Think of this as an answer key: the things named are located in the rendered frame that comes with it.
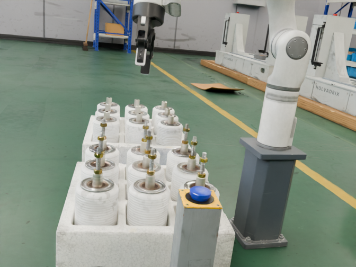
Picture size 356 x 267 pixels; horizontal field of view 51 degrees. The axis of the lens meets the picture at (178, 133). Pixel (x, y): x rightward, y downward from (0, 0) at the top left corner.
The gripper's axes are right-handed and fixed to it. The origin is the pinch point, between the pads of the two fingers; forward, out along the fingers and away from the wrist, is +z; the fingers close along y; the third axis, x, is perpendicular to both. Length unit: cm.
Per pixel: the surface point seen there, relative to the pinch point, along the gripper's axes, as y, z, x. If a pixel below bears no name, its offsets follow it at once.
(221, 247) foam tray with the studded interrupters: 0.3, 39.1, 22.2
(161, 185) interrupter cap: -1.0, 26.7, 7.2
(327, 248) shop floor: -31, 44, 58
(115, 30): -545, -175, -133
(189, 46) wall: -641, -185, -4
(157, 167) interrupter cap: -10.5, 23.3, 5.0
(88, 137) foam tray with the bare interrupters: -49, 17, -24
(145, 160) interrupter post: -9.2, 21.7, 1.9
